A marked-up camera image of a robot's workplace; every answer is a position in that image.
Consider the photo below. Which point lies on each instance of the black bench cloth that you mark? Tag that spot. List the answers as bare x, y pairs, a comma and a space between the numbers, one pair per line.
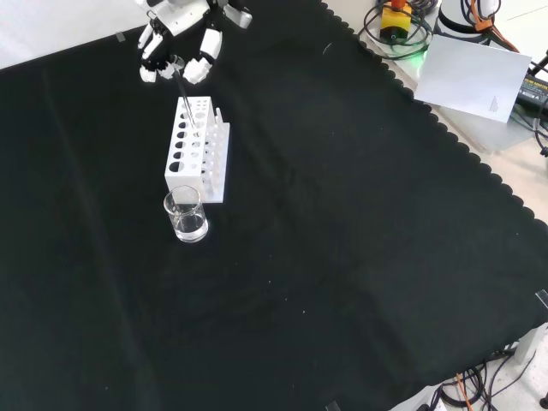
299, 214

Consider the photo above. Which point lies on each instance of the grey metal base plate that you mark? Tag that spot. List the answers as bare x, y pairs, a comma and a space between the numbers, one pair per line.
484, 128

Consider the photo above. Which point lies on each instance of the clear tape strip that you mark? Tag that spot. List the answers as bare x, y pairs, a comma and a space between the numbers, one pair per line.
543, 298
121, 37
332, 406

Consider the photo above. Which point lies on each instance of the glass rod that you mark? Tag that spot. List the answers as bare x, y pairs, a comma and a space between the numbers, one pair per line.
184, 96

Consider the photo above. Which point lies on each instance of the white test tube rack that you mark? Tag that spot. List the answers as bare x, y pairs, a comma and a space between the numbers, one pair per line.
197, 145

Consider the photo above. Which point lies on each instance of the black power adapter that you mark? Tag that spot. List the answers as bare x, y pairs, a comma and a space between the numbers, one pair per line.
533, 92

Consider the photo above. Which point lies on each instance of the yellow stop button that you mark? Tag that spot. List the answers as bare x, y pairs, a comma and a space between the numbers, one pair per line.
396, 22

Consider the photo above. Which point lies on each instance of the clear glass beaker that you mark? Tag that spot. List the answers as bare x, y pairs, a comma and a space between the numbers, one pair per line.
185, 216

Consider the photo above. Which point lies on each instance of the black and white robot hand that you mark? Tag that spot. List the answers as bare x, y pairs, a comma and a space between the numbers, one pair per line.
180, 17

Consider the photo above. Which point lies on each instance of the pale board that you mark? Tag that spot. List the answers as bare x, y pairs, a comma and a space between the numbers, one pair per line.
471, 77

